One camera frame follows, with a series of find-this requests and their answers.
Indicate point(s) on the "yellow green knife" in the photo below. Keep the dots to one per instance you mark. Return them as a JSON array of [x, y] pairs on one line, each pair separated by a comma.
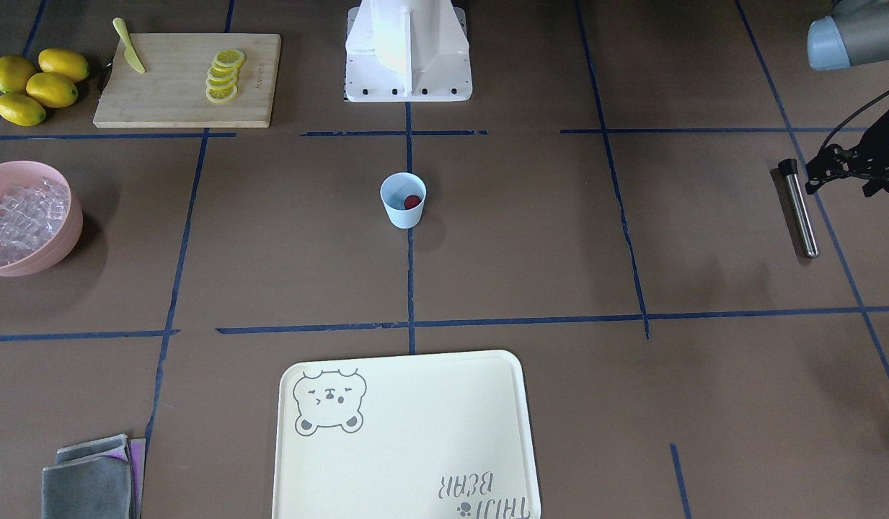
[[129, 51]]

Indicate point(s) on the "pile of clear ice cubes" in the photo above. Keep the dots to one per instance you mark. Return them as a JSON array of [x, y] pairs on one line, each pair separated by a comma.
[[30, 217]]

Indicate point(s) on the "whole lemon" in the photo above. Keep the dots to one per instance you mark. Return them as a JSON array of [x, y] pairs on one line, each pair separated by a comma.
[[15, 72], [21, 110], [65, 62], [52, 90]]

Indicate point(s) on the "purple cloth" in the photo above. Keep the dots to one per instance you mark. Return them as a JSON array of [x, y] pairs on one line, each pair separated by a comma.
[[134, 451]]

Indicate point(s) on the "pink bowl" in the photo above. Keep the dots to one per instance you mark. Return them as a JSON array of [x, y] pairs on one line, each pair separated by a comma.
[[26, 173]]

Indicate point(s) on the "cream bear tray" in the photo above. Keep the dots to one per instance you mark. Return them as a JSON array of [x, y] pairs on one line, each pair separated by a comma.
[[421, 436]]

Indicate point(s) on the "wooden cutting board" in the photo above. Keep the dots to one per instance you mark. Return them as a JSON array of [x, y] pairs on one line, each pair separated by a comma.
[[171, 93]]

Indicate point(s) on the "grey folded cloth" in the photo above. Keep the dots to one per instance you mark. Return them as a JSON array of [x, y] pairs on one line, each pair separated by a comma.
[[90, 480]]

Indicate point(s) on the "lemon slices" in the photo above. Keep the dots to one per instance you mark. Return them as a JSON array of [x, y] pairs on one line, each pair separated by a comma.
[[222, 78]]

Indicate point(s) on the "red strawberry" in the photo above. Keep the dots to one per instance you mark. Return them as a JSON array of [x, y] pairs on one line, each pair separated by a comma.
[[412, 202]]

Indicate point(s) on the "steel muddler with black tip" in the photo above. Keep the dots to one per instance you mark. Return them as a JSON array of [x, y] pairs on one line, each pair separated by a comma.
[[789, 172]]

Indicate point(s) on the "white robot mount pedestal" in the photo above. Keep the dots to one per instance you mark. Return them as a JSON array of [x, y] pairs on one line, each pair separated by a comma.
[[407, 51]]

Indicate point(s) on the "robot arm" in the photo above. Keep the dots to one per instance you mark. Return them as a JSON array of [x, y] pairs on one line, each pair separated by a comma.
[[855, 33]]

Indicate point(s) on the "light blue cup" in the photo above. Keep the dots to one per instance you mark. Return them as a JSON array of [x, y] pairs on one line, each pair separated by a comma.
[[403, 195]]

